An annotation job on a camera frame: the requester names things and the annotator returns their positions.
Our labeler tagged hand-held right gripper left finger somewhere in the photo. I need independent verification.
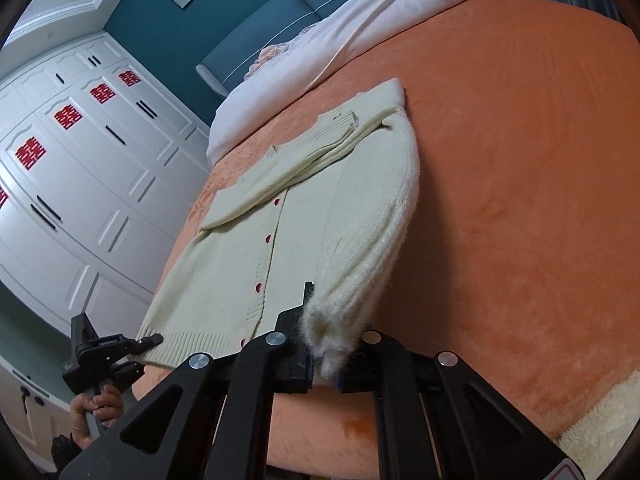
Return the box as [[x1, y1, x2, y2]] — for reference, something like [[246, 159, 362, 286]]
[[59, 282, 316, 480]]

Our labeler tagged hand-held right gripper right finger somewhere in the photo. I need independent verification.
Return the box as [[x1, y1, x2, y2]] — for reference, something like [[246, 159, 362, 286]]
[[340, 329, 586, 480]]

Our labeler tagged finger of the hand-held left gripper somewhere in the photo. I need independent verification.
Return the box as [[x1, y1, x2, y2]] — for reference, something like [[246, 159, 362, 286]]
[[126, 333, 164, 356], [113, 360, 146, 391]]

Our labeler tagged cream knit cardigan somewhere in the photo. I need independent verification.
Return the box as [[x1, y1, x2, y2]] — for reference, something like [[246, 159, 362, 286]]
[[135, 77, 422, 382]]

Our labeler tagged person's left forearm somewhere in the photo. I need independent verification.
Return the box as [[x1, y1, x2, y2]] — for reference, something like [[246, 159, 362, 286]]
[[50, 432, 93, 472]]

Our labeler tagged person's left hand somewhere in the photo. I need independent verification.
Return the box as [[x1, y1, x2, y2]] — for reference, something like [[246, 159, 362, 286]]
[[70, 391, 125, 450]]

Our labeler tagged white low cabinet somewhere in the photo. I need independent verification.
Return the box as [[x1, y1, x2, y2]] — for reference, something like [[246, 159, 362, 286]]
[[0, 359, 77, 461]]

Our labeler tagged white wardrobe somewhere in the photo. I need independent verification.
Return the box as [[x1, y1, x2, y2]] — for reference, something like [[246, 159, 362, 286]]
[[0, 31, 214, 339]]

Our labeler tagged cream fleece blanket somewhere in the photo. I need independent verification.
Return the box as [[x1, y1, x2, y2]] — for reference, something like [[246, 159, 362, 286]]
[[554, 374, 640, 477]]

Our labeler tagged orange plush blanket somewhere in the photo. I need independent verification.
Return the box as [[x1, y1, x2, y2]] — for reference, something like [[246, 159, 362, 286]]
[[135, 0, 640, 471]]

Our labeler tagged pink ruffled pillow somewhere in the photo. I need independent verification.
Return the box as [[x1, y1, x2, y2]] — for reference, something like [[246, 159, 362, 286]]
[[244, 41, 297, 81]]

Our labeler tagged white duvet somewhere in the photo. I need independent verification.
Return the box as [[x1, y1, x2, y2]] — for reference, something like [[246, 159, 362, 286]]
[[206, 0, 498, 167]]

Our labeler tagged blue padded headboard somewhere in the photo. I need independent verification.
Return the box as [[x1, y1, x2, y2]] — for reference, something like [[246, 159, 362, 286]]
[[195, 0, 426, 97]]

